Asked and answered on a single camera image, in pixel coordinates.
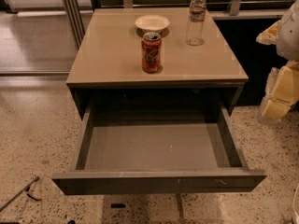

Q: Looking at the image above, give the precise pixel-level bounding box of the metal rod on floor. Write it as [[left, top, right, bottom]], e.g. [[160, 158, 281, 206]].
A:
[[0, 176, 42, 212]]

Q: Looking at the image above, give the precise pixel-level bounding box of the small black floor object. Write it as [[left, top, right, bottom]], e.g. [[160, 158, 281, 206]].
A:
[[111, 203, 126, 208]]

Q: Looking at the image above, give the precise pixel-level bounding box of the clear plastic water bottle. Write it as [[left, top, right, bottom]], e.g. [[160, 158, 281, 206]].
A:
[[185, 0, 206, 46]]

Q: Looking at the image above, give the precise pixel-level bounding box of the grey cabinet with tan top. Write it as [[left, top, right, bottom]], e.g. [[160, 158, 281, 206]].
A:
[[66, 7, 248, 114]]

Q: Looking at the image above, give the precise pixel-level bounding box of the white ceramic bowl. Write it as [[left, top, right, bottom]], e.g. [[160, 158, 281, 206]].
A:
[[135, 15, 170, 36]]

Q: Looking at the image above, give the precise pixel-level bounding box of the red coke can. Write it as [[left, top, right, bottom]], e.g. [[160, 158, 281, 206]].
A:
[[141, 32, 162, 73]]

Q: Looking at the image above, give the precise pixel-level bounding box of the white cable on floor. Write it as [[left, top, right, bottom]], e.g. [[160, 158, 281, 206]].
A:
[[291, 184, 299, 224]]

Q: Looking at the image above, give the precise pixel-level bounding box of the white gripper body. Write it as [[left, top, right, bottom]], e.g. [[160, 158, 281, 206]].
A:
[[277, 0, 299, 61]]

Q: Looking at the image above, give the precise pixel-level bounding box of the open grey top drawer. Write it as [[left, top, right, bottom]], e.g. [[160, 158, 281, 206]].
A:
[[52, 105, 266, 195]]

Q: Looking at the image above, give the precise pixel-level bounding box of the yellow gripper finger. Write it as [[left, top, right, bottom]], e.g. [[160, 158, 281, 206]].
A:
[[261, 62, 299, 121], [256, 21, 280, 45]]

